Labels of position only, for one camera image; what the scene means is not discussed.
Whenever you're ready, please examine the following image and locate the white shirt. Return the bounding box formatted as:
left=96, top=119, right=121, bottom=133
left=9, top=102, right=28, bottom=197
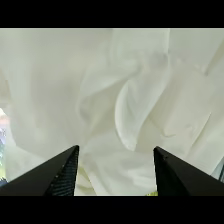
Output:
left=0, top=28, right=224, bottom=197

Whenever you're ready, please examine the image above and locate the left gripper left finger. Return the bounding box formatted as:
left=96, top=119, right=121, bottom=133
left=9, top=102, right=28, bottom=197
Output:
left=0, top=144, right=80, bottom=197

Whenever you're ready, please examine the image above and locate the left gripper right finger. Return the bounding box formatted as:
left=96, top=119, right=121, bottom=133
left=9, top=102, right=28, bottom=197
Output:
left=153, top=146, right=224, bottom=197

